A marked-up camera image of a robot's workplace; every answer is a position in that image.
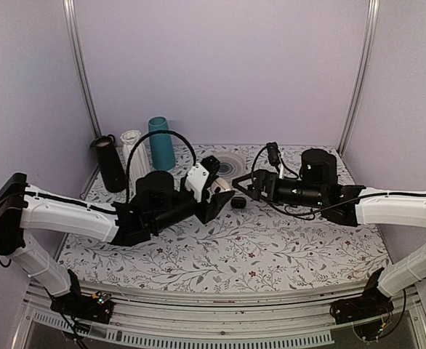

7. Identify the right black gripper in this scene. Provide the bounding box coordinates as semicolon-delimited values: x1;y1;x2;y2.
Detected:
232;169;326;209

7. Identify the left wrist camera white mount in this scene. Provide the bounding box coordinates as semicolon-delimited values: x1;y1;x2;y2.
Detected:
184;156;220;202

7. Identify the translucent round plate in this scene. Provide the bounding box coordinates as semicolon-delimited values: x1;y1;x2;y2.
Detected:
213;152;246;182

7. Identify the aluminium frame post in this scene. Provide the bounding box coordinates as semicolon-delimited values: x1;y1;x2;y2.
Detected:
63;0;102;137
337;0;380;158

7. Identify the floral patterned table mat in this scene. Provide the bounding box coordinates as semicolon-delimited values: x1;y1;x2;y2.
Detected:
57;144;391;294

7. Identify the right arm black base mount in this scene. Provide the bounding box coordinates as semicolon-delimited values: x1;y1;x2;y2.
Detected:
329;268;394;324

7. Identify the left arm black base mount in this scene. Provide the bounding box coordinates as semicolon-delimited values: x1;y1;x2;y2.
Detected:
50;270;115;324

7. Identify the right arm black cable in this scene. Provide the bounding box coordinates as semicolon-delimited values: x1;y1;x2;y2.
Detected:
251;145;426;220

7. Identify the right aluminium frame post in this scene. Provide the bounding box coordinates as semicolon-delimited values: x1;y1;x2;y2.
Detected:
337;0;380;158

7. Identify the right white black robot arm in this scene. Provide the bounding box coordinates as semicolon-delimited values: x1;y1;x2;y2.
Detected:
233;143;426;317

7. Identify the black cylindrical cup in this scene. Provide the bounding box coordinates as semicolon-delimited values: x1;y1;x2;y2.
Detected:
90;135;127;193

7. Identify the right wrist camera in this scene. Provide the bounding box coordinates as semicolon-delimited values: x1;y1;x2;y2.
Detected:
265;142;281;167

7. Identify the white ribbed vase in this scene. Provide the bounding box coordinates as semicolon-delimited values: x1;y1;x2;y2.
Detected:
120;130;150;182

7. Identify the white earbuds charging case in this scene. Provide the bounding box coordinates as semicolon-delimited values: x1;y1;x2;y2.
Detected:
210;177;232;194

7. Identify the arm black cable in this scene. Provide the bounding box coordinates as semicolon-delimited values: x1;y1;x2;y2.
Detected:
251;145;426;220
124;129;197;204

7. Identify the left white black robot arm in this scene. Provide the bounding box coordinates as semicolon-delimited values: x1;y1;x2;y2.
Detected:
0;171;235;316

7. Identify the teal plastic cup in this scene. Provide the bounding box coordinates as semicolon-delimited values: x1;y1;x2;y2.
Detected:
148;116;176;171

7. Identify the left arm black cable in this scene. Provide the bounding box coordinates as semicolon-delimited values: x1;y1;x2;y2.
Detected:
124;129;197;204

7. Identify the aluminium front rail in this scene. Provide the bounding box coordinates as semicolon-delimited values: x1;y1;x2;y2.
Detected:
9;279;426;349

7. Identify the black wireless earbud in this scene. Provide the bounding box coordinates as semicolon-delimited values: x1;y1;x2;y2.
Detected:
230;196;247;209

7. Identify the left aluminium frame post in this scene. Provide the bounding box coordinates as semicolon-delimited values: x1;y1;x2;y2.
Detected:
63;0;102;137

